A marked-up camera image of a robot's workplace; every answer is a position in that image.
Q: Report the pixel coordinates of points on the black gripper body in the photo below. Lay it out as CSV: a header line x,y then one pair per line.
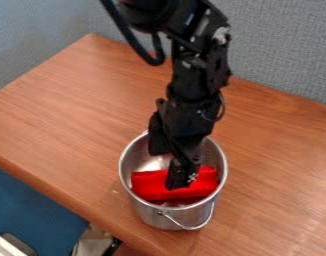
x,y
188,121

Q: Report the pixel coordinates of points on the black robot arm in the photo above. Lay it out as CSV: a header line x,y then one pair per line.
x,y
199,29

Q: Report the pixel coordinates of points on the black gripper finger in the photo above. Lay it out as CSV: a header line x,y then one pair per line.
x,y
158,142
184,170

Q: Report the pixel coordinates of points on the red block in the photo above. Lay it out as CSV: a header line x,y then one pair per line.
x,y
149,185

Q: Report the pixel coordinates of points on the grey table leg bracket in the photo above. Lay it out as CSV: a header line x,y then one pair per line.
x,y
96,243

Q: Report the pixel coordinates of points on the white object at corner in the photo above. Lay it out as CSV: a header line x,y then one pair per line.
x,y
16,247

